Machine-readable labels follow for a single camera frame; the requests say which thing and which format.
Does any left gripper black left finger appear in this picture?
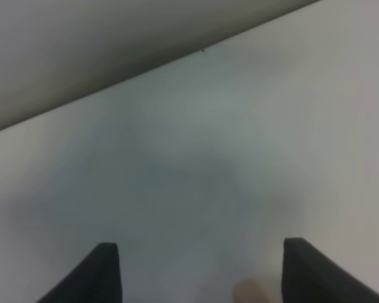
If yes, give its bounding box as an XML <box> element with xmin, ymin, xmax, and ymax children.
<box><xmin>39</xmin><ymin>242</ymin><xmax>123</xmax><ymax>303</ymax></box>

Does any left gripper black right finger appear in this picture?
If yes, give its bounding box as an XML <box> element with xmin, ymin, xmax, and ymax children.
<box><xmin>281</xmin><ymin>238</ymin><xmax>379</xmax><ymax>303</ymax></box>

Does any beige teapot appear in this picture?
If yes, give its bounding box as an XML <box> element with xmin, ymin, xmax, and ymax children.
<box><xmin>231</xmin><ymin>278</ymin><xmax>271</xmax><ymax>303</ymax></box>

